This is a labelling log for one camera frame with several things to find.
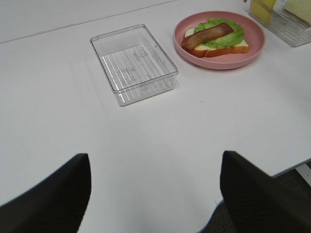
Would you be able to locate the yellow cheese slice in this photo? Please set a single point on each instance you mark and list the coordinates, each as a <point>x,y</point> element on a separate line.
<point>262,9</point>

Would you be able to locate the bacon strip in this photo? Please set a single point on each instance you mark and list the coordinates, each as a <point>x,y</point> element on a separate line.
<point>206,35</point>

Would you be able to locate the clear right plastic tray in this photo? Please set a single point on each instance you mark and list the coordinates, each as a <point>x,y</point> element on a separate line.
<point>288,27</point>

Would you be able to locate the clear left plastic tray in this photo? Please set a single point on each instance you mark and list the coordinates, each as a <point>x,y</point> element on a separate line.
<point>134,63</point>

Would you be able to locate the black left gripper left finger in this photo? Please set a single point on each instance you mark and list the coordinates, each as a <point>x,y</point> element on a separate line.
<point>55,205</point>

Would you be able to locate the pink round plate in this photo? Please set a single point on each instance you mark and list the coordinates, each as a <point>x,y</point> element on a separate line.
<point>254,36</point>

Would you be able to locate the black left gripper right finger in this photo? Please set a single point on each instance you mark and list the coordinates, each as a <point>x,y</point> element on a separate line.
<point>257,203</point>

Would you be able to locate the bread slice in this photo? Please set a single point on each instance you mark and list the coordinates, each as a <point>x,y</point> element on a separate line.
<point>300,9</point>
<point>203,51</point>

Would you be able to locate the clear plastic tray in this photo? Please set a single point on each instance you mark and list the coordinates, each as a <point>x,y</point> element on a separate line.
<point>134,63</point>
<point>288,27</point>

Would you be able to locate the green lettuce leaf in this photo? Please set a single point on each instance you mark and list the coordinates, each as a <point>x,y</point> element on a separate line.
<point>227,41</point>

